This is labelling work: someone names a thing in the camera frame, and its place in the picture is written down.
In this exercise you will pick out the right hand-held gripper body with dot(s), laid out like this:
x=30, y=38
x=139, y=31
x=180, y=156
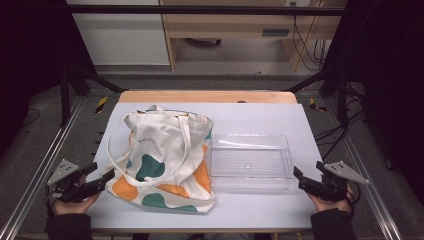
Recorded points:
x=333, y=190

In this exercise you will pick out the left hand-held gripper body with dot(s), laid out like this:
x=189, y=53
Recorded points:
x=65, y=186

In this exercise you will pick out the clear plastic tray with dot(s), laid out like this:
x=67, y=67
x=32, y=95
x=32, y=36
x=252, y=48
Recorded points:
x=250, y=161

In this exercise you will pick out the white patterned canvas tote bag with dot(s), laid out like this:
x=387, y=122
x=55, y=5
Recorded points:
x=160, y=156

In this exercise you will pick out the person's right hand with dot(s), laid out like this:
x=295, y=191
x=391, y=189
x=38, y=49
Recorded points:
x=328, y=206

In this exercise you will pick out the person's left hand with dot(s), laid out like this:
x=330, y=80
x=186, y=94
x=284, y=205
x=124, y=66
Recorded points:
x=71, y=207

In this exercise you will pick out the yellow black hazard tape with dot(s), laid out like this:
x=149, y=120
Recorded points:
x=101, y=104
x=315, y=105

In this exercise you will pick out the pale blue table mat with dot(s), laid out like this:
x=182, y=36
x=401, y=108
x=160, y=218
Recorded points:
x=253, y=113

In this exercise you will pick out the wooden table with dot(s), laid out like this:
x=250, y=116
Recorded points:
x=206, y=96

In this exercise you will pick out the white cabinet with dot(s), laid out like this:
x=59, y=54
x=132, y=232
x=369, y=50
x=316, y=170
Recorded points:
x=123, y=36

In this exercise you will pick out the light wooden desk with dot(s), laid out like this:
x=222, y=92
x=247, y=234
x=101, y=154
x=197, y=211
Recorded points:
x=233, y=25

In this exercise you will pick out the aluminium rail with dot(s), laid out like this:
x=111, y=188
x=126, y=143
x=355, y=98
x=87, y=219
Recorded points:
x=370, y=196
x=36, y=180

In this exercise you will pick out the black metal frame stand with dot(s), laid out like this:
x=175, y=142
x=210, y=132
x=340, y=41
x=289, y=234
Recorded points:
x=341, y=96
x=66, y=96

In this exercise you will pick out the black horizontal frame bar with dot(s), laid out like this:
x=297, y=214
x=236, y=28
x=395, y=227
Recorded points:
x=200, y=10

